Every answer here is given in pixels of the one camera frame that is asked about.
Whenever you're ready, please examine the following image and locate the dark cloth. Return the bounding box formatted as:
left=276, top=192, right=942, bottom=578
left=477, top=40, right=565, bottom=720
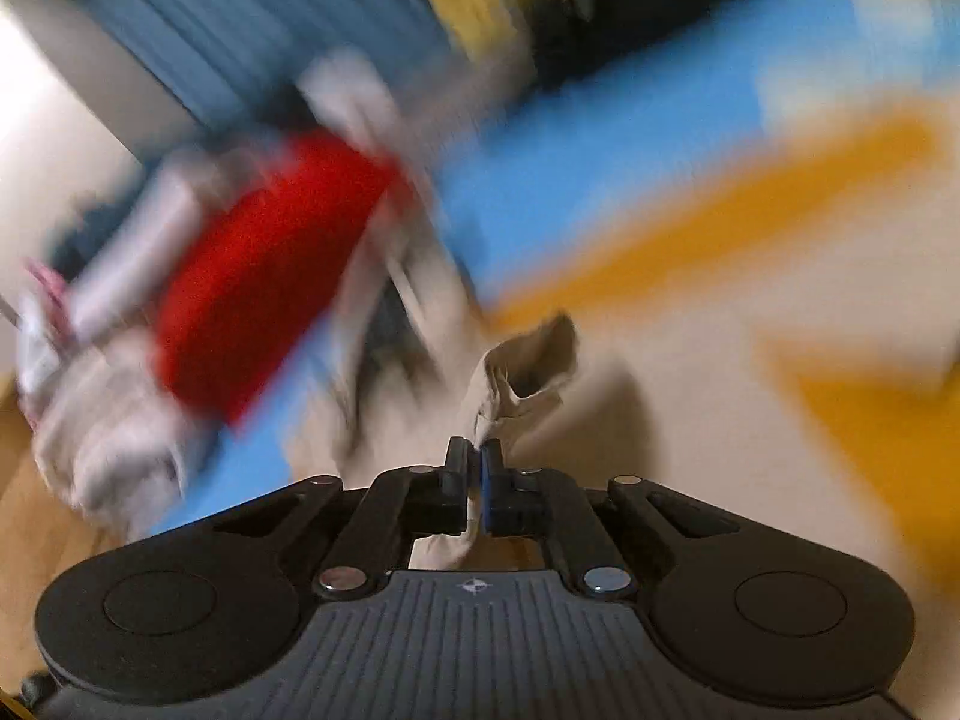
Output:
left=529, top=0, right=762, bottom=87

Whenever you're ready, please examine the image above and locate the beige garment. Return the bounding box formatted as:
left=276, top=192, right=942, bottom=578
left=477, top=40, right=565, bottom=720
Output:
left=409, top=313, right=586, bottom=572

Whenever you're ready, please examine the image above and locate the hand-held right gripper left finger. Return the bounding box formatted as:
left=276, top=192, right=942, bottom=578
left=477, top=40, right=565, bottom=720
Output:
left=214, top=436, right=473, bottom=601

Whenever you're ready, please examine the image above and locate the blue white yellow printed blanket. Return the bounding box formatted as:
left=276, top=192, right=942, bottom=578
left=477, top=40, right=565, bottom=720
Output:
left=150, top=0, right=960, bottom=597

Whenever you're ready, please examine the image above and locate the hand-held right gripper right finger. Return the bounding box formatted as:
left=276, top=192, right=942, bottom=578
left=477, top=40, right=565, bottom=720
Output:
left=480, top=439, right=740, bottom=598

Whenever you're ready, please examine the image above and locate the red garment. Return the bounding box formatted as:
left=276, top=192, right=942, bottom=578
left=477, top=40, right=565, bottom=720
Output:
left=154, top=131, right=410, bottom=432

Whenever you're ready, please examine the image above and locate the blue curtain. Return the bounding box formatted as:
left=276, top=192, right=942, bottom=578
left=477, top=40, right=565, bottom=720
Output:
left=71, top=0, right=470, bottom=140

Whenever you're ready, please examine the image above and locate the pink striped cloth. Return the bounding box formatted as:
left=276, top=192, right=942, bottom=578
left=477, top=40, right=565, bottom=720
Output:
left=21, top=256, right=80, bottom=342

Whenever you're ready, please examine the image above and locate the grey garment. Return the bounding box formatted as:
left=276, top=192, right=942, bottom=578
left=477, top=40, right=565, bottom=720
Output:
left=15, top=146, right=218, bottom=515

